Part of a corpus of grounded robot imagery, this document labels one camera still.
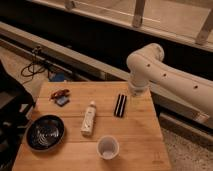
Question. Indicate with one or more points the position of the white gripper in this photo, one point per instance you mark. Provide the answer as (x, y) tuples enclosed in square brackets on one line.
[(137, 91)]

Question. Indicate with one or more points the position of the white plastic bottle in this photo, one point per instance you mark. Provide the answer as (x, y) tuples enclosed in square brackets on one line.
[(88, 121)]

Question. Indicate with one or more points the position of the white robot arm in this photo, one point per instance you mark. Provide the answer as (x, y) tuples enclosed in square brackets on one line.
[(145, 65)]

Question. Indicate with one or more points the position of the black white striped block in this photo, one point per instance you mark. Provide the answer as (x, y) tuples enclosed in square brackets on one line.
[(120, 105)]

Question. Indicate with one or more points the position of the translucent plastic cup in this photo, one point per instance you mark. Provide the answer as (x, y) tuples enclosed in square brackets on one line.
[(108, 147)]

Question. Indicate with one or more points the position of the blue object under table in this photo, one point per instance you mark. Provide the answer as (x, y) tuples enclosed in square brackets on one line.
[(58, 78)]

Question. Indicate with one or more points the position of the black bowl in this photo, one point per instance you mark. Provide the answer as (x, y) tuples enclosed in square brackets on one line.
[(45, 133)]

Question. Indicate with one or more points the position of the black chair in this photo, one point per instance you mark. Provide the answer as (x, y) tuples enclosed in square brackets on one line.
[(15, 102)]

